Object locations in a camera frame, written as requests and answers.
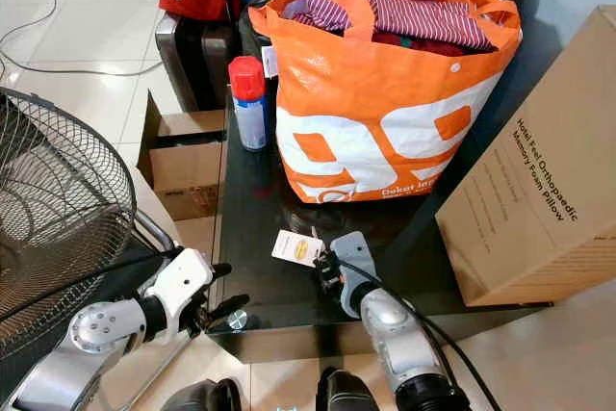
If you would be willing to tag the keys with white tag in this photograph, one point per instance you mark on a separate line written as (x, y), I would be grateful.
(295, 248)

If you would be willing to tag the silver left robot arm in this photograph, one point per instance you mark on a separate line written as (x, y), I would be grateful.
(101, 326)

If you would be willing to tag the black robot left leg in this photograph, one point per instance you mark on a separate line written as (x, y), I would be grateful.
(202, 398)

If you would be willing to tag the black robot leg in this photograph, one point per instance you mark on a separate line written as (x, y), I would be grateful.
(351, 394)
(202, 398)

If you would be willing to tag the small open cardboard box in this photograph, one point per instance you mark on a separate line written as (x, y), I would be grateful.
(183, 180)

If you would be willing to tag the black robot right leg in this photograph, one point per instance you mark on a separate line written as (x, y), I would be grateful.
(351, 394)

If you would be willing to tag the orange white shopping bag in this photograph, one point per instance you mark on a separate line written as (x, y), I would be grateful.
(385, 132)

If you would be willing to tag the red capped spray can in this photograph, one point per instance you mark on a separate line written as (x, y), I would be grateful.
(248, 113)

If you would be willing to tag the metal grille floor fan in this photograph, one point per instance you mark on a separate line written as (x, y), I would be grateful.
(58, 199)

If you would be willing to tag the dark hard suitcase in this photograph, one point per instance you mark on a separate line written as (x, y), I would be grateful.
(197, 60)

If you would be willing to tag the tall printed cardboard box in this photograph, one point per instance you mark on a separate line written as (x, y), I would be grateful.
(539, 190)

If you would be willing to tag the red white striped clothes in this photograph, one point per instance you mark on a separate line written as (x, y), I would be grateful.
(423, 16)

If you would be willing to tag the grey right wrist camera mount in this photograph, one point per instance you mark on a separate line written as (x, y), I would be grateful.
(358, 257)

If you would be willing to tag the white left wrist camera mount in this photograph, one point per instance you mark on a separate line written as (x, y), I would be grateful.
(181, 281)

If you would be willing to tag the black seat chrome frame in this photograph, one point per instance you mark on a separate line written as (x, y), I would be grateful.
(144, 238)

